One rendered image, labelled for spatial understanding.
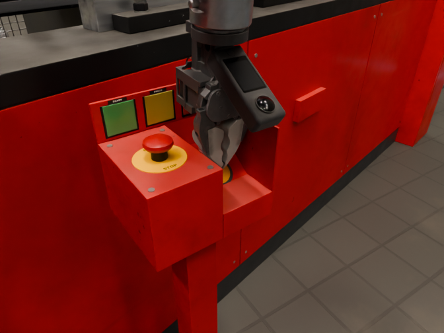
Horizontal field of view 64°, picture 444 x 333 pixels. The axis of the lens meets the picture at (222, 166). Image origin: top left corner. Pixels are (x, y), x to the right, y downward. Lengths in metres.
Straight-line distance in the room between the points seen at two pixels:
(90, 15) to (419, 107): 1.86
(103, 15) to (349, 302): 1.11
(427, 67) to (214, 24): 1.85
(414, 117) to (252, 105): 1.92
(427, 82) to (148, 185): 1.94
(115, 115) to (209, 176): 0.17
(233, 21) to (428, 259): 1.32
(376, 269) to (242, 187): 1.00
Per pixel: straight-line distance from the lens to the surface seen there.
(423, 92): 2.24
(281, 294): 1.31
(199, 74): 0.49
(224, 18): 0.43
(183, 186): 0.42
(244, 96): 0.42
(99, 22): 0.75
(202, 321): 0.74
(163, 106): 0.55
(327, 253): 1.47
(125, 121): 0.53
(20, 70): 0.57
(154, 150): 0.45
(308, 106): 1.14
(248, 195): 0.53
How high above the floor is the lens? 1.02
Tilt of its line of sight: 33 degrees down
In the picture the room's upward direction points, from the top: straight up
